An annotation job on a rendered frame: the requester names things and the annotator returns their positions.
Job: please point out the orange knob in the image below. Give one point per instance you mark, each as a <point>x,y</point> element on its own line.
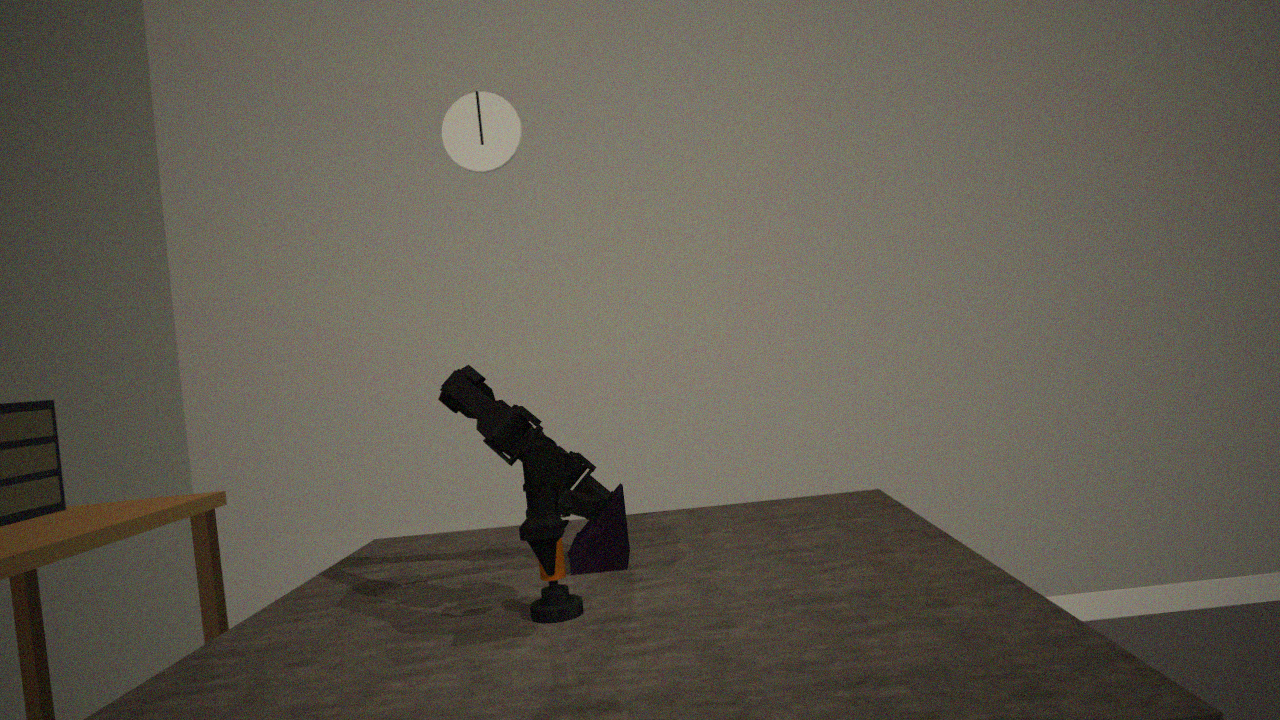
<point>559,565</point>

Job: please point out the dark grey round pedestal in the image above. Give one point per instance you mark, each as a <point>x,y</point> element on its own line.
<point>556,604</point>

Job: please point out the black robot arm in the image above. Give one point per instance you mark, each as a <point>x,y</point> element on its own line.
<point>506,429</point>

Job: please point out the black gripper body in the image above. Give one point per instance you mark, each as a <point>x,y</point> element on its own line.
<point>542,500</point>

